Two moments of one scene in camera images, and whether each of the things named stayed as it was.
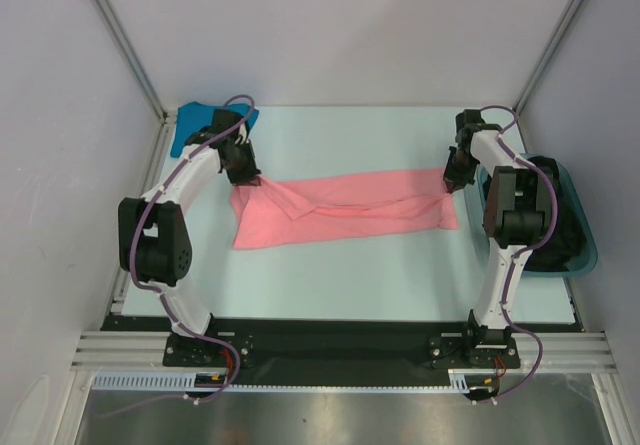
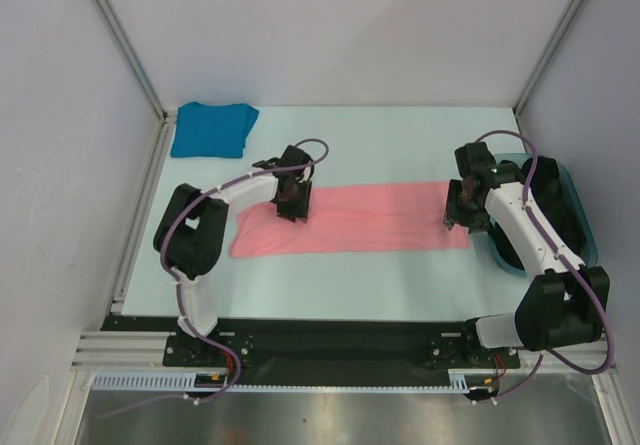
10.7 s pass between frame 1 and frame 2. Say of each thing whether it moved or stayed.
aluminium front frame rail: stayed
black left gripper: moved
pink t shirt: moved
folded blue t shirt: stayed
